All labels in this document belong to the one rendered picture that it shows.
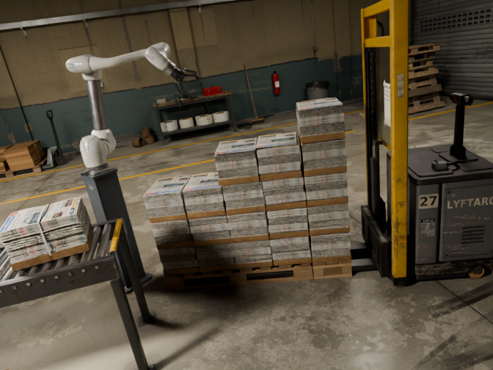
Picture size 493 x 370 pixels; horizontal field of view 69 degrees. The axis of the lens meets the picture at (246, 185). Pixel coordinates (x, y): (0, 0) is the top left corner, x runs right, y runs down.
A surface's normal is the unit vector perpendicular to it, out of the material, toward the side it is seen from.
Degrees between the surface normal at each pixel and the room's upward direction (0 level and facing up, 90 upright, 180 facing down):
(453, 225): 90
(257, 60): 90
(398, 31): 90
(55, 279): 90
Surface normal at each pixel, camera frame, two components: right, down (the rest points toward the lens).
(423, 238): -0.07, 0.35
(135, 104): 0.24, 0.30
